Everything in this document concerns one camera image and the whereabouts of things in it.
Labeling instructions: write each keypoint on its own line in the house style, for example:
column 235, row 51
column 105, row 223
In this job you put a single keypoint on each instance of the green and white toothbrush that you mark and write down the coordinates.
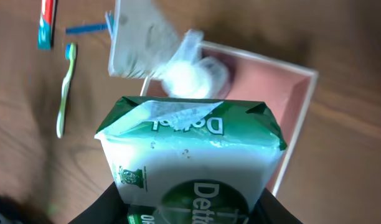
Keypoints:
column 70, row 55

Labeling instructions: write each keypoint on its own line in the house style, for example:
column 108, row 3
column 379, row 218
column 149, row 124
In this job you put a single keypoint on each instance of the clear pump soap bottle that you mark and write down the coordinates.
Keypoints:
column 189, row 75

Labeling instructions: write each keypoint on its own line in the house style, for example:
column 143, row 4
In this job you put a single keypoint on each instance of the white box with pink interior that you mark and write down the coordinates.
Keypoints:
column 285, row 87

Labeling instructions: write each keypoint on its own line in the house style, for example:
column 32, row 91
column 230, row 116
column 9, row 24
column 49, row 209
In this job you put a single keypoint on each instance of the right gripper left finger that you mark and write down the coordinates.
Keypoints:
column 107, row 209

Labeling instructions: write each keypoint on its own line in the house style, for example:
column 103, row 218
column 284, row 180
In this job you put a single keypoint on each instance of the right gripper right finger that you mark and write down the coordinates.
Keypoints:
column 268, row 210

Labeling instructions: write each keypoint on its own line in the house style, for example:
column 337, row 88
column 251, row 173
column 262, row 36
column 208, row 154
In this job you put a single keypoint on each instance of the white squeeze tube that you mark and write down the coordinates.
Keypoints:
column 142, row 40

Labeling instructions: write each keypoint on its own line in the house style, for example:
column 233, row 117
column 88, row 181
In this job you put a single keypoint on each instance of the blue disposable razor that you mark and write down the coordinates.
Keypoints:
column 91, row 28

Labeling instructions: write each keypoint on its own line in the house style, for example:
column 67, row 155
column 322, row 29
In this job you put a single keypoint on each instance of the red and teal toothpaste tube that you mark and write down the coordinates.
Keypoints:
column 46, row 24

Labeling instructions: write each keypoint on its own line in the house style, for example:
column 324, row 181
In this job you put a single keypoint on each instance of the green soap bar package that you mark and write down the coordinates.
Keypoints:
column 190, row 161

